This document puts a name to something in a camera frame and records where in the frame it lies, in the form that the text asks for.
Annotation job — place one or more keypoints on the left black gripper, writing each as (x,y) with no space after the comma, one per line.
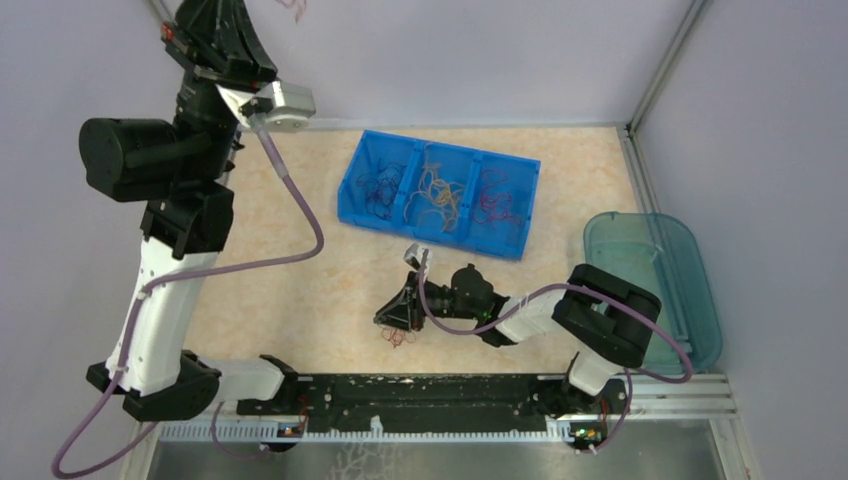
(208,58)

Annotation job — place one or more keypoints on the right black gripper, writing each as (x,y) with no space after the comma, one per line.
(405,311)

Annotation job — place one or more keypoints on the coloured wire ball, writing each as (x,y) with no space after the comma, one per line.
(397,337)

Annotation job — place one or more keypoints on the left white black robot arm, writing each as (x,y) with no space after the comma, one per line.
(175,167)

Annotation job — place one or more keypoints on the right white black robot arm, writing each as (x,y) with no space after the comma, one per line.
(610,319)

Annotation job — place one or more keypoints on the blue three-compartment plastic bin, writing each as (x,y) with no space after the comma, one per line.
(444,194)

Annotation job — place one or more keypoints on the teal transparent plastic tray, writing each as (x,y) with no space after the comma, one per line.
(659,253)

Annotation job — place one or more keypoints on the left aluminium corner post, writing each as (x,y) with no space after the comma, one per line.
(160,10)

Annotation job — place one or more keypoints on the aluminium corner post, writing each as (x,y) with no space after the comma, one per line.
(682,36)
(160,10)

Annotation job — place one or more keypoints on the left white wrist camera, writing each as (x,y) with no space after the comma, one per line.
(277,106)

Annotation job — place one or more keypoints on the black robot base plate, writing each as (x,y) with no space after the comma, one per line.
(419,421)

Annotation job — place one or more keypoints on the aluminium frame rail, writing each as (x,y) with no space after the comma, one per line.
(704,396)

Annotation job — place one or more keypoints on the right aluminium corner post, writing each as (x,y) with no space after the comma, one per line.
(682,36)

